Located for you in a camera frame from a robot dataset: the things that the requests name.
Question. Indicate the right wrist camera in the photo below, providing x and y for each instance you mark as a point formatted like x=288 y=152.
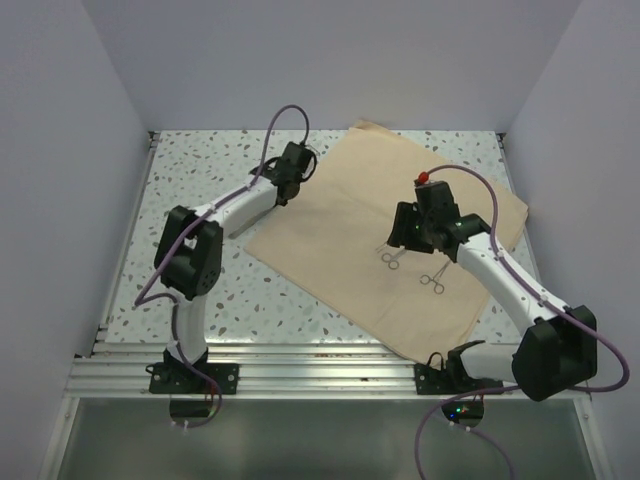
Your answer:
x=422 y=179

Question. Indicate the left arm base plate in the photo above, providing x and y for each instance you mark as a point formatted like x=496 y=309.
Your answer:
x=172 y=377

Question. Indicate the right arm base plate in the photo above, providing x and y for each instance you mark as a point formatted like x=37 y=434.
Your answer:
x=433 y=378

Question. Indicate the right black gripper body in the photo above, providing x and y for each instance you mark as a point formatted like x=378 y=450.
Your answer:
x=428 y=223

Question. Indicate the steel scissors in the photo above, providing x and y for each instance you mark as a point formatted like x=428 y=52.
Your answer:
x=391 y=259

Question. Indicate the beige cloth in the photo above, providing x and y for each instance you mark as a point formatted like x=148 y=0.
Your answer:
x=331 y=241

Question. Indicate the metal tray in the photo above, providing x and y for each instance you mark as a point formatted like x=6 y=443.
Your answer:
x=247 y=225

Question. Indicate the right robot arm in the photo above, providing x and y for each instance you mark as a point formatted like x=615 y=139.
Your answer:
x=556 y=350

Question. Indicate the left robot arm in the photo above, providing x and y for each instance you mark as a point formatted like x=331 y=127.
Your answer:
x=189 y=255

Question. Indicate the aluminium rail frame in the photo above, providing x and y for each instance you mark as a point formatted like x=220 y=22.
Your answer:
x=316 y=396

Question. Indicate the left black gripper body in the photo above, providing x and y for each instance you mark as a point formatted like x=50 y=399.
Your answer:
x=297 y=182

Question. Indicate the steel forceps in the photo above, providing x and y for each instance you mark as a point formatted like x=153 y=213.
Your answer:
x=434 y=280

